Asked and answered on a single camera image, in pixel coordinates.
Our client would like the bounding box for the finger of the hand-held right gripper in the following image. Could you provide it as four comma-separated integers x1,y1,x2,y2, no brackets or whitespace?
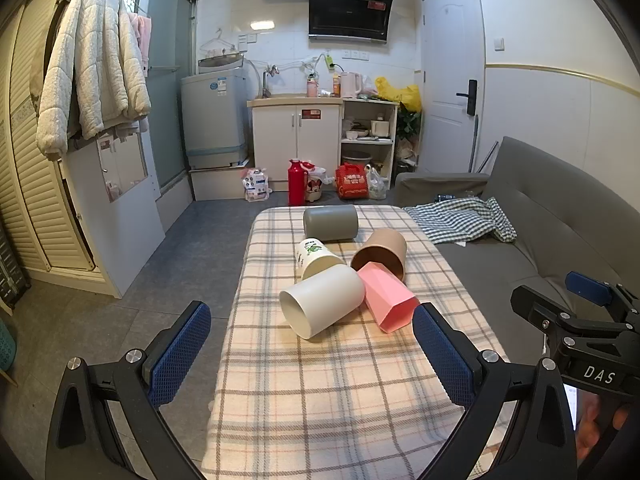
511,285,621,333
566,271,640,328

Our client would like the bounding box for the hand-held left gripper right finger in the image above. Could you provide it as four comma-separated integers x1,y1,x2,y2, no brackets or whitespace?
412,303,578,480

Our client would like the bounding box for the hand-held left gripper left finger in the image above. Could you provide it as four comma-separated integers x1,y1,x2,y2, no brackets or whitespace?
46,301,212,480

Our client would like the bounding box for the pink faceted cup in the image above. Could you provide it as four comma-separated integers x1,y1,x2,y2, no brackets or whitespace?
356,261,421,334

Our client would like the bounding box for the brown cup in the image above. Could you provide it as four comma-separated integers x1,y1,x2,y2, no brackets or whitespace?
350,228,408,281

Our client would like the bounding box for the plain white cup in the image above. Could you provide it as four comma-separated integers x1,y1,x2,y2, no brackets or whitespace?
278,262,366,342

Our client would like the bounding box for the white cup with green print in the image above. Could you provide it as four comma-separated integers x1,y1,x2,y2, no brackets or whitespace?
295,238,347,282

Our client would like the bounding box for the grey cup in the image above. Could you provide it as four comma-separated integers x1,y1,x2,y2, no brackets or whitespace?
303,204,359,242

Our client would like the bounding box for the person's right hand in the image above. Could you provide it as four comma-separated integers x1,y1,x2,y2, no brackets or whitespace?
575,389,630,466

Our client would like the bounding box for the grey sofa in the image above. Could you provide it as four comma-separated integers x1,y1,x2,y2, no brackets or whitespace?
394,136,640,361

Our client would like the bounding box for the green checked cloth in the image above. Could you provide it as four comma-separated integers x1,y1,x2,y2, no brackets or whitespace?
404,196,517,247

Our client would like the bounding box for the plaid tablecloth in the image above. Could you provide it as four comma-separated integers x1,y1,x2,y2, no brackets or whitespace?
201,205,516,480

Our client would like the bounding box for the white panel with mirror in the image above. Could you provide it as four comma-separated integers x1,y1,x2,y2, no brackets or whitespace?
65,122,167,297

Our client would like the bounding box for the white washing machine platform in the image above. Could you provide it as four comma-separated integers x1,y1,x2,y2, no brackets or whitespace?
189,159,253,202

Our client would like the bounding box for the teal plastic basket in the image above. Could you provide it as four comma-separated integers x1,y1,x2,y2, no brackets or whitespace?
0,317,17,376

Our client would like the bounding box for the white plastic bag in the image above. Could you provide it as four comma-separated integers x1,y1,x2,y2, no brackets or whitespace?
367,166,388,200

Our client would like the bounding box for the white detergent refill pack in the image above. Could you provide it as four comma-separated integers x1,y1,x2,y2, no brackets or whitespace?
241,167,273,202

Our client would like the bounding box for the black plastic crate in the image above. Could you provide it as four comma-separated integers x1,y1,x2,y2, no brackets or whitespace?
0,220,32,307

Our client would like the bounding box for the red shopping bag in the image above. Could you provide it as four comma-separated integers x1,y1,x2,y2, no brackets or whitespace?
335,162,370,200

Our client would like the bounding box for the red thermos flask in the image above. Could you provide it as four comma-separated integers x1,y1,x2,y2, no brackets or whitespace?
287,159,307,207

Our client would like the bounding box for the cartoon print bag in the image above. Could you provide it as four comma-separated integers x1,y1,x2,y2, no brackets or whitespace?
305,162,335,203

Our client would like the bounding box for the green leafy plant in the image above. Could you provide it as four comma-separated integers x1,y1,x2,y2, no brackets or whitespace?
397,109,423,142

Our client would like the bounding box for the white open shelf unit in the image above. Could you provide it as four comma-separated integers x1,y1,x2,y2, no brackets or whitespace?
341,99,400,181

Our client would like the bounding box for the louvered wardrobe door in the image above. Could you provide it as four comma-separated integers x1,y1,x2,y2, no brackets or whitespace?
0,0,96,273

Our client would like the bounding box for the grey washing machine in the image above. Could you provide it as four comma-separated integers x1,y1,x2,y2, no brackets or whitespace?
181,57,251,170

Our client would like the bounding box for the yellow plastic bag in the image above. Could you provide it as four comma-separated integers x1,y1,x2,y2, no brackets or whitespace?
375,76,422,112

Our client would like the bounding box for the white sink cabinet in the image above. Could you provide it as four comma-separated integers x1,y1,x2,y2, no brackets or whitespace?
247,97,346,173

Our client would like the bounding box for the white door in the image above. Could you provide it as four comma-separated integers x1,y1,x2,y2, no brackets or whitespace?
419,0,488,175

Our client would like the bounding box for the frosted glass sliding door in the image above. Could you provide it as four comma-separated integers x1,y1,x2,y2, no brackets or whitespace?
147,0,199,196

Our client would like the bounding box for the white electric kettle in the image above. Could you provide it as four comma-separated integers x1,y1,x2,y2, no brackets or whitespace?
340,72,363,100

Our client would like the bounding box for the metal faucet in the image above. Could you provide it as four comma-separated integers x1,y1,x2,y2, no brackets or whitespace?
262,64,281,98

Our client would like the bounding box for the white puffer jacket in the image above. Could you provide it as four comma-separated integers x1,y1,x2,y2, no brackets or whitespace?
36,0,152,158

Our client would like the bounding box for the pink garment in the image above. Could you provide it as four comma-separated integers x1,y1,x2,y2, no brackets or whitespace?
127,12,152,77

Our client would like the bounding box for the black range hood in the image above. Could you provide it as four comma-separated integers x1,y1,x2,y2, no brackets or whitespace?
306,0,396,43

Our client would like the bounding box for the black door lock handle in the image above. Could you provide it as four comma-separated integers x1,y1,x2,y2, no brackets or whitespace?
456,79,478,115

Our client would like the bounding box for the wire clothes hanger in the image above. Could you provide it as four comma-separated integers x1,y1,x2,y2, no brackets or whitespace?
200,27,242,57

